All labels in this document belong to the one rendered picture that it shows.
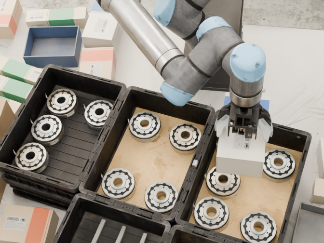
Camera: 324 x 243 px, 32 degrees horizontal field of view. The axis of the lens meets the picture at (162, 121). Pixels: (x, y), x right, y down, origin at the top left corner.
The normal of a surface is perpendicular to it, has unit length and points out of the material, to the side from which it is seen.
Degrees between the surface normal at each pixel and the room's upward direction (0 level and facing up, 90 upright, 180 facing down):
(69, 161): 0
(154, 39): 13
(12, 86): 0
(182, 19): 70
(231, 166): 90
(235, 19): 44
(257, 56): 0
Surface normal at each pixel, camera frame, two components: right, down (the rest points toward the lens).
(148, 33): -0.22, -0.36
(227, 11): -0.74, -0.44
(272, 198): -0.08, -0.53
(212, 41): -0.58, -0.07
